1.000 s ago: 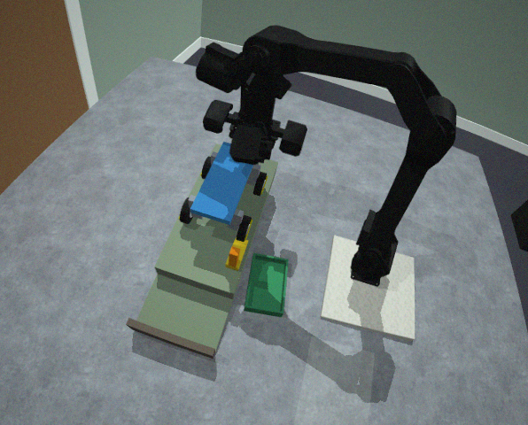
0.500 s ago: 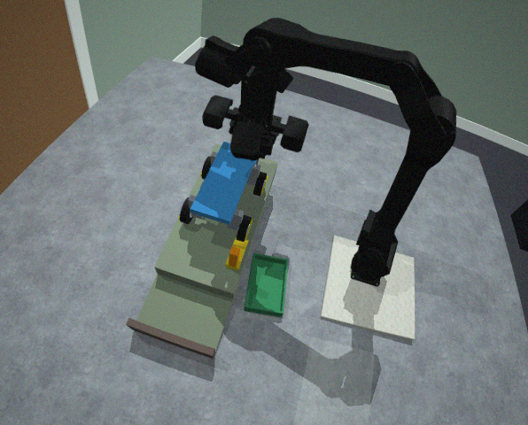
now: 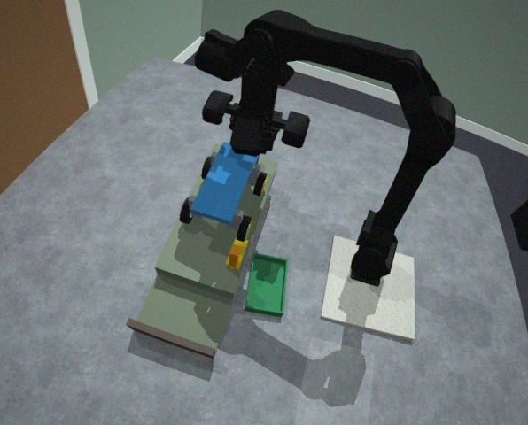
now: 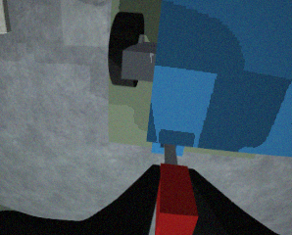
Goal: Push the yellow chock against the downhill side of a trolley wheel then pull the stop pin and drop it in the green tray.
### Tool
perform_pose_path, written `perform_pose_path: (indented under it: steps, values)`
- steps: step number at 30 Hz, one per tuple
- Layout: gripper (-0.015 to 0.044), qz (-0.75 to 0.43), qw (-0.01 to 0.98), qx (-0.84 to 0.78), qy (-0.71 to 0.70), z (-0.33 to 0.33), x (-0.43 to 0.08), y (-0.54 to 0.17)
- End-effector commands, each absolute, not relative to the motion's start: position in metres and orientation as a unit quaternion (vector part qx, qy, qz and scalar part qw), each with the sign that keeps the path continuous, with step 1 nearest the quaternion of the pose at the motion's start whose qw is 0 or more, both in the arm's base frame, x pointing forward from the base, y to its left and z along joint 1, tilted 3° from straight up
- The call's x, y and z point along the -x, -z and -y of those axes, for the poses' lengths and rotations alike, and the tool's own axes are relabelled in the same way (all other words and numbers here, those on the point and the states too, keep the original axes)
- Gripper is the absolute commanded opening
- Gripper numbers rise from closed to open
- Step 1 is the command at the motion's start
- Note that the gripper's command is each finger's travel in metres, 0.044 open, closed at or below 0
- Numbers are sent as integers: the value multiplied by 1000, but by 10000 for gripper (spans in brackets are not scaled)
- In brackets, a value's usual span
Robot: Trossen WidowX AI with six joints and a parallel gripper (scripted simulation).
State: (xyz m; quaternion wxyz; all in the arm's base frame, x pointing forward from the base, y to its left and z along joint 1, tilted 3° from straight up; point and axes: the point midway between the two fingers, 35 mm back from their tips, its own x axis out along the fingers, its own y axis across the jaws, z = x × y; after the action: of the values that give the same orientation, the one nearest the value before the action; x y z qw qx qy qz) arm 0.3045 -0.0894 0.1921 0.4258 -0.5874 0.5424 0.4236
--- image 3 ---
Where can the blue wheeled trolley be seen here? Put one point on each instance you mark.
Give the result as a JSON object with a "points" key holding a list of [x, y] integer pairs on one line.
{"points": [[225, 174]]}

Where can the green tray rim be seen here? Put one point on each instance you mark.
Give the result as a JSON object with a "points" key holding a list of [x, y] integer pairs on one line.
{"points": [[261, 310]]}

